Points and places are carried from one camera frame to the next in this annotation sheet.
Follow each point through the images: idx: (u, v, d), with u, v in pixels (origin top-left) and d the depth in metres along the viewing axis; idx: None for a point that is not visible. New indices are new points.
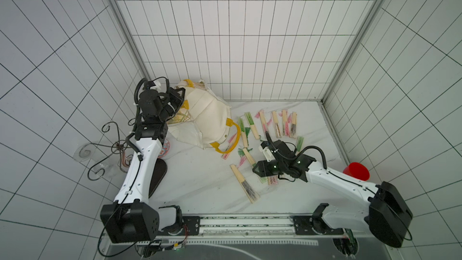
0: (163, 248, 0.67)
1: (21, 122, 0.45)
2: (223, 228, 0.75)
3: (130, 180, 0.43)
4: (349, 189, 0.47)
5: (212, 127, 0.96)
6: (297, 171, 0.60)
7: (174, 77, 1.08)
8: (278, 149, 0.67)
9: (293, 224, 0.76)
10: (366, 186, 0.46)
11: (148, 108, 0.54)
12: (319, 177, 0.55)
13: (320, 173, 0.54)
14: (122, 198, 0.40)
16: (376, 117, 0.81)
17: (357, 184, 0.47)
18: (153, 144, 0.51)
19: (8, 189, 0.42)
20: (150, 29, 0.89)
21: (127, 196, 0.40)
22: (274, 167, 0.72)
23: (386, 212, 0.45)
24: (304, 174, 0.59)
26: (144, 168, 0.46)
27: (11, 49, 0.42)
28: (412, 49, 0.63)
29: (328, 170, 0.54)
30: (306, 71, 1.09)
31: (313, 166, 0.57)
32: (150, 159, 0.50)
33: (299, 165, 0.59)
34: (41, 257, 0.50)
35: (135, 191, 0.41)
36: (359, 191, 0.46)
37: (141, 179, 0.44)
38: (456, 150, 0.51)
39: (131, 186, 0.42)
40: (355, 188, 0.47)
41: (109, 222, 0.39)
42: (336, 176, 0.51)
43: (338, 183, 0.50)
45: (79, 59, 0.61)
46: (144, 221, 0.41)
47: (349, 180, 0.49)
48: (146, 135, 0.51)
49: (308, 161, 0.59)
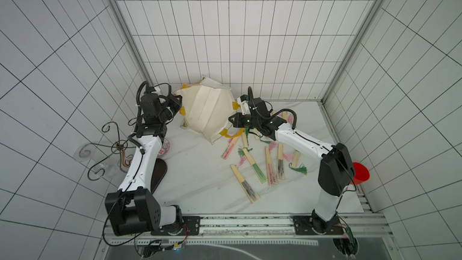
0: (163, 248, 0.67)
1: (21, 122, 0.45)
2: (223, 228, 0.75)
3: (133, 171, 0.45)
4: (307, 147, 0.54)
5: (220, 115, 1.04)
6: (268, 129, 0.65)
7: (173, 77, 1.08)
8: (256, 107, 0.69)
9: (293, 224, 0.76)
10: (322, 144, 0.52)
11: (149, 109, 0.59)
12: (286, 135, 0.61)
13: (287, 132, 0.60)
14: (126, 186, 0.42)
16: (376, 117, 0.81)
17: (315, 142, 0.53)
18: (154, 141, 0.55)
19: (8, 189, 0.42)
20: (150, 29, 0.89)
21: (131, 185, 0.42)
22: (247, 120, 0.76)
23: (333, 164, 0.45)
24: (274, 133, 0.65)
26: (146, 160, 0.49)
27: (11, 49, 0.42)
28: (412, 49, 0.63)
29: (294, 129, 0.59)
30: (305, 71, 1.08)
31: (283, 126, 0.61)
32: (151, 153, 0.53)
33: (271, 123, 0.64)
34: (41, 257, 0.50)
35: (138, 180, 0.43)
36: (316, 148, 0.51)
37: (143, 169, 0.46)
38: (456, 150, 0.51)
39: (134, 176, 0.44)
40: (313, 145, 0.53)
41: (113, 210, 0.40)
42: (301, 135, 0.56)
43: (301, 142, 0.56)
45: (79, 59, 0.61)
46: (147, 210, 0.42)
47: (309, 139, 0.55)
48: (147, 134, 0.54)
49: (279, 122, 0.64)
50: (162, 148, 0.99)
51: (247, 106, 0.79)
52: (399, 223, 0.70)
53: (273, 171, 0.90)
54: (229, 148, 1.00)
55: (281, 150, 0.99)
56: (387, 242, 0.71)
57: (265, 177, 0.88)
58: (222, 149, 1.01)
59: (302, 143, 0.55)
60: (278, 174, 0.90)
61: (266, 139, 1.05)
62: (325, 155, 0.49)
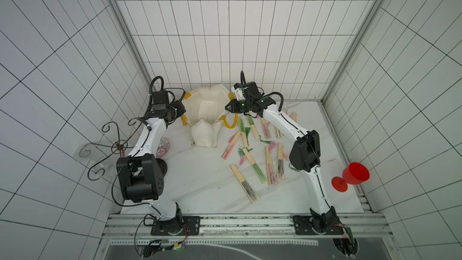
0: (163, 248, 0.67)
1: (21, 122, 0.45)
2: (223, 228, 0.75)
3: (140, 142, 0.51)
4: (287, 129, 0.64)
5: (214, 114, 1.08)
6: (257, 107, 0.74)
7: (173, 77, 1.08)
8: (247, 88, 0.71)
9: (293, 224, 0.76)
10: (300, 129, 0.61)
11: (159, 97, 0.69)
12: (272, 115, 0.70)
13: (274, 112, 0.68)
14: (134, 151, 0.48)
16: (376, 117, 0.81)
17: (295, 127, 0.62)
18: (160, 122, 0.61)
19: (8, 189, 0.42)
20: (150, 29, 0.89)
21: (139, 150, 0.48)
22: (242, 104, 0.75)
23: (304, 145, 0.58)
24: (262, 112, 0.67)
26: (152, 134, 0.55)
27: (11, 49, 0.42)
28: (412, 49, 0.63)
29: (280, 112, 0.67)
30: (305, 71, 1.08)
31: (271, 107, 0.69)
32: (157, 131, 0.59)
33: (260, 102, 0.72)
34: (41, 257, 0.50)
35: (145, 147, 0.49)
36: (293, 132, 0.61)
37: (150, 141, 0.53)
38: (456, 150, 0.51)
39: (142, 145, 0.50)
40: (292, 129, 0.62)
41: (123, 172, 0.46)
42: (284, 117, 0.65)
43: (282, 123, 0.65)
45: (79, 59, 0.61)
46: (153, 173, 0.47)
47: (290, 122, 0.63)
48: (153, 117, 0.61)
49: (269, 101, 0.71)
50: (162, 148, 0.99)
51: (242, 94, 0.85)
52: (399, 223, 0.70)
53: (273, 171, 0.90)
54: (229, 148, 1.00)
55: (281, 150, 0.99)
56: (387, 242, 0.71)
57: (265, 177, 0.88)
58: (222, 149, 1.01)
59: (282, 123, 0.66)
60: (278, 174, 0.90)
61: (266, 139, 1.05)
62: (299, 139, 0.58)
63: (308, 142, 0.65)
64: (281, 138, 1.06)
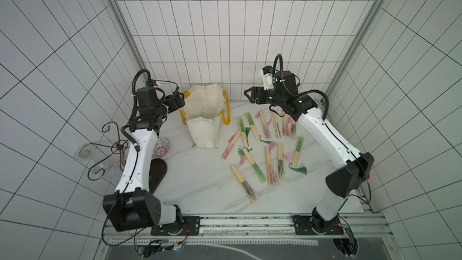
0: (163, 248, 0.67)
1: (22, 122, 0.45)
2: (223, 228, 0.75)
3: (129, 170, 0.43)
4: (332, 146, 0.49)
5: (212, 113, 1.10)
6: (292, 108, 0.56)
7: (174, 77, 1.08)
8: (284, 80, 0.59)
9: (293, 224, 0.76)
10: (351, 149, 0.48)
11: (144, 100, 0.56)
12: (314, 124, 0.53)
13: (317, 120, 0.52)
14: (123, 188, 0.41)
16: (376, 116, 0.81)
17: (344, 144, 0.48)
18: (150, 135, 0.52)
19: (8, 189, 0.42)
20: (150, 29, 0.89)
21: (128, 185, 0.41)
22: (270, 97, 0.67)
23: (356, 171, 0.50)
24: (298, 115, 0.57)
26: (142, 155, 0.47)
27: (11, 49, 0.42)
28: (412, 49, 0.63)
29: (323, 121, 0.52)
30: (305, 71, 1.08)
31: (313, 111, 0.54)
32: (147, 148, 0.50)
33: (298, 103, 0.55)
34: (41, 256, 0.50)
35: (135, 180, 0.42)
36: (343, 151, 0.47)
37: (139, 167, 0.45)
38: (456, 150, 0.51)
39: (131, 176, 0.43)
40: (340, 147, 0.48)
41: (111, 213, 0.40)
42: (330, 129, 0.51)
43: (328, 135, 0.50)
45: (79, 59, 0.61)
46: (147, 209, 0.42)
47: (337, 136, 0.50)
48: (141, 127, 0.51)
49: (309, 105, 0.55)
50: (162, 148, 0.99)
51: (270, 80, 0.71)
52: (399, 223, 0.70)
53: (273, 171, 0.90)
54: (229, 148, 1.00)
55: (281, 150, 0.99)
56: (387, 242, 0.71)
57: (265, 177, 0.88)
58: (222, 149, 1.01)
59: (327, 135, 0.50)
60: (278, 174, 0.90)
61: (266, 139, 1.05)
62: (351, 163, 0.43)
63: (360, 167, 0.50)
64: (281, 138, 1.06)
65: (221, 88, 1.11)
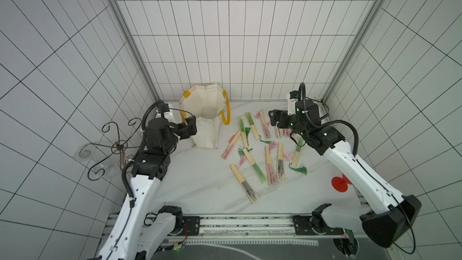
0: (163, 248, 0.67)
1: (22, 122, 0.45)
2: (223, 228, 0.75)
3: (118, 231, 0.39)
4: (370, 187, 0.43)
5: (213, 113, 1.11)
6: (317, 141, 0.52)
7: (174, 77, 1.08)
8: (307, 111, 0.55)
9: (293, 224, 0.76)
10: (392, 191, 0.42)
11: (154, 138, 0.50)
12: (343, 160, 0.47)
13: (346, 156, 0.47)
14: (106, 254, 0.37)
16: (376, 116, 0.81)
17: (383, 186, 0.43)
18: (150, 185, 0.47)
19: (8, 189, 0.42)
20: (150, 29, 0.89)
21: (112, 253, 0.37)
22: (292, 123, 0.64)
23: (399, 217, 0.44)
24: (323, 148, 0.51)
26: (135, 215, 0.42)
27: (11, 49, 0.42)
28: (412, 49, 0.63)
29: (356, 157, 0.47)
30: (305, 71, 1.08)
31: (340, 145, 0.50)
32: (142, 206, 0.45)
33: (323, 136, 0.51)
34: (41, 256, 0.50)
35: (120, 248, 0.38)
36: (382, 194, 0.41)
37: (129, 232, 0.40)
38: (456, 150, 0.51)
39: (118, 239, 0.38)
40: (379, 189, 0.42)
41: None
42: (363, 165, 0.46)
43: (361, 174, 0.45)
45: (79, 59, 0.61)
46: None
47: (373, 174, 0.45)
48: (144, 173, 0.46)
49: (335, 138, 0.51)
50: None
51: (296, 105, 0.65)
52: None
53: (273, 171, 0.90)
54: (229, 149, 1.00)
55: (281, 150, 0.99)
56: None
57: (266, 177, 0.88)
58: (222, 150, 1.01)
59: (361, 174, 0.44)
60: (278, 175, 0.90)
61: (266, 139, 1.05)
62: (395, 211, 0.44)
63: (404, 214, 0.42)
64: (281, 138, 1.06)
65: (221, 88, 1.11)
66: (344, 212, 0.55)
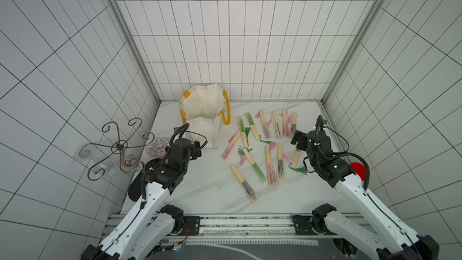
0: (163, 248, 0.67)
1: (21, 122, 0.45)
2: (223, 228, 0.75)
3: (123, 226, 0.43)
4: (381, 222, 0.43)
5: (213, 113, 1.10)
6: (328, 173, 0.54)
7: (174, 77, 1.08)
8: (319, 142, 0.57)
9: (293, 224, 0.76)
10: (404, 229, 0.41)
11: (176, 154, 0.58)
12: (354, 194, 0.48)
13: (357, 190, 0.49)
14: (107, 245, 0.40)
16: (376, 116, 0.81)
17: (395, 222, 0.43)
18: (162, 192, 0.52)
19: (8, 189, 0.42)
20: (150, 29, 0.89)
21: (112, 245, 0.40)
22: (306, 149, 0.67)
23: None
24: (334, 181, 0.53)
26: (141, 216, 0.46)
27: (11, 49, 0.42)
28: (412, 49, 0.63)
29: (366, 191, 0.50)
30: (306, 71, 1.09)
31: (350, 178, 0.51)
32: (150, 210, 0.50)
33: (332, 168, 0.54)
34: (41, 256, 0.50)
35: (120, 242, 0.41)
36: (394, 231, 0.41)
37: (131, 230, 0.44)
38: (456, 150, 0.51)
39: (120, 234, 0.42)
40: (391, 226, 0.42)
41: None
42: (375, 201, 0.46)
43: (372, 209, 0.45)
45: (79, 59, 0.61)
46: None
47: (385, 211, 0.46)
48: (159, 180, 0.52)
49: (346, 173, 0.52)
50: (162, 148, 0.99)
51: None
52: None
53: (273, 171, 0.90)
54: (229, 149, 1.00)
55: (281, 150, 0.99)
56: None
57: (265, 177, 0.88)
58: (222, 150, 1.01)
59: (372, 209, 0.45)
60: (278, 175, 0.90)
61: (266, 139, 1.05)
62: (409, 250, 0.43)
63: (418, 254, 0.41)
64: (281, 138, 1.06)
65: (221, 88, 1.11)
66: (354, 229, 0.54)
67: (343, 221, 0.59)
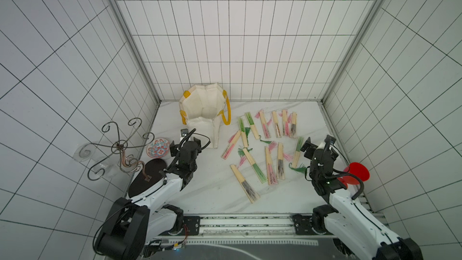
0: (163, 248, 0.67)
1: (21, 121, 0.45)
2: (223, 228, 0.75)
3: (148, 192, 0.49)
4: (364, 224, 0.47)
5: (213, 113, 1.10)
6: (322, 189, 0.61)
7: (174, 77, 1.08)
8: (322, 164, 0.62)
9: (293, 224, 0.76)
10: (385, 230, 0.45)
11: (185, 156, 0.66)
12: (341, 203, 0.54)
13: (345, 200, 0.55)
14: (137, 200, 0.46)
16: (376, 117, 0.81)
17: (376, 225, 0.47)
18: (177, 182, 0.60)
19: (8, 189, 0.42)
20: (150, 29, 0.89)
21: (141, 200, 0.46)
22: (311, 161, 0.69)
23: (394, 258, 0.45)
24: (327, 197, 0.59)
26: (162, 189, 0.54)
27: (11, 49, 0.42)
28: (412, 49, 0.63)
29: (353, 200, 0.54)
30: (306, 71, 1.09)
31: (341, 192, 0.58)
32: (169, 188, 0.58)
33: (327, 185, 0.61)
34: (41, 256, 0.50)
35: (148, 200, 0.47)
36: (375, 232, 0.45)
37: (156, 194, 0.51)
38: (456, 150, 0.51)
39: (147, 195, 0.48)
40: (372, 227, 0.46)
41: (112, 216, 0.42)
42: (360, 209, 0.52)
43: (357, 213, 0.50)
45: (79, 59, 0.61)
46: (135, 230, 0.42)
47: (369, 216, 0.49)
48: (175, 174, 0.61)
49: (339, 187, 0.60)
50: (162, 148, 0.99)
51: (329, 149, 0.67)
52: (399, 223, 0.70)
53: (273, 171, 0.90)
54: (229, 149, 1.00)
55: (281, 150, 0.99)
56: None
57: (265, 177, 0.88)
58: (222, 150, 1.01)
59: (356, 213, 0.50)
60: (278, 174, 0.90)
61: (266, 139, 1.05)
62: (387, 247, 0.44)
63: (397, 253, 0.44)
64: (281, 138, 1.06)
65: (221, 88, 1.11)
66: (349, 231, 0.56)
67: (343, 224, 0.59)
